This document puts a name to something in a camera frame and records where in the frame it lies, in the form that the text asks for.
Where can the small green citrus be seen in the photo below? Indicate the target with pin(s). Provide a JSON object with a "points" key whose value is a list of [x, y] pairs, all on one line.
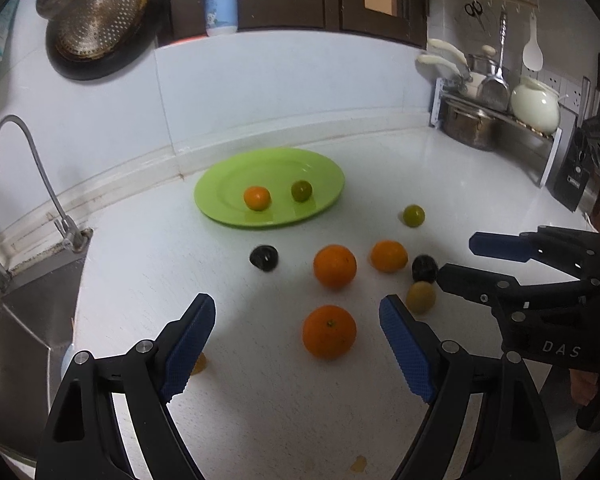
{"points": [[413, 215], [301, 190]]}

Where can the steel sink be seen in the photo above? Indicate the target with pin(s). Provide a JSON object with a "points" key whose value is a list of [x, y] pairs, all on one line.
{"points": [[25, 340]]}

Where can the small orange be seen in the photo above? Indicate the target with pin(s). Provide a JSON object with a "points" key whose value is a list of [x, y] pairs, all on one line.
{"points": [[257, 198]]}

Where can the dark plum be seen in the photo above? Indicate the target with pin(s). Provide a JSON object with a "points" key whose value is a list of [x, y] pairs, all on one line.
{"points": [[265, 258], [424, 268]]}

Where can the black knife block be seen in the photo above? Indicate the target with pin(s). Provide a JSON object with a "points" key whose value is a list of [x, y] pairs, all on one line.
{"points": [[580, 170]]}

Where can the white rice paddle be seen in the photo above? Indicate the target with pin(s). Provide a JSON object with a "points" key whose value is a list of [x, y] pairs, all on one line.
{"points": [[532, 52]]}

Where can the white wall sockets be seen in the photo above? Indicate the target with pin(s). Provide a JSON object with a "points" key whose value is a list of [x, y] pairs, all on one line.
{"points": [[567, 87]]}

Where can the black scissors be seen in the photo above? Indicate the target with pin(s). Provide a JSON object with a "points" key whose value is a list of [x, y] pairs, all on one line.
{"points": [[474, 12]]}

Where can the metal colander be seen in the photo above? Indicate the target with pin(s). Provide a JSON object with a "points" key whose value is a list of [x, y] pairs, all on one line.
{"points": [[97, 12]]}

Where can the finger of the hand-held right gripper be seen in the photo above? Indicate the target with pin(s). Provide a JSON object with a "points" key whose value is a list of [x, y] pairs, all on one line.
{"points": [[467, 282], [500, 247]]}

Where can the thin gooseneck faucet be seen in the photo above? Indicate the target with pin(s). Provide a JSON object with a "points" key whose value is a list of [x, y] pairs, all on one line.
{"points": [[45, 180]]}

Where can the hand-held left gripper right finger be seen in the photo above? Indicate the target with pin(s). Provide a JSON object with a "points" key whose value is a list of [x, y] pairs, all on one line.
{"points": [[407, 355]]}

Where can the black frying pan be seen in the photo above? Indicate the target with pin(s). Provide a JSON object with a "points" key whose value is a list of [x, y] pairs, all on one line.
{"points": [[150, 35]]}

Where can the white teapot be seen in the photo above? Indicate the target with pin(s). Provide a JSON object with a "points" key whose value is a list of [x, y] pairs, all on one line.
{"points": [[535, 105]]}

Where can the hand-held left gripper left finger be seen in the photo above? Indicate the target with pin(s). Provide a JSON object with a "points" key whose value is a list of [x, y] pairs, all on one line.
{"points": [[190, 350]]}

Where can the person's right hand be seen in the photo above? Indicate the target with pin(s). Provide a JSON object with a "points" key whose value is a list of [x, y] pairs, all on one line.
{"points": [[582, 386]]}

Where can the yellow-green citrus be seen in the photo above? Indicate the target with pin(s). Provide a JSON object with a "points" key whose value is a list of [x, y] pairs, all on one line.
{"points": [[421, 297]]}

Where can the green plate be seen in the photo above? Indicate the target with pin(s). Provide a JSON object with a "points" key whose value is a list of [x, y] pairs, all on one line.
{"points": [[270, 186]]}

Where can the steel pot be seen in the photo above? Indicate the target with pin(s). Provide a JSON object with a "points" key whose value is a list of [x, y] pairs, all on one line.
{"points": [[467, 125]]}

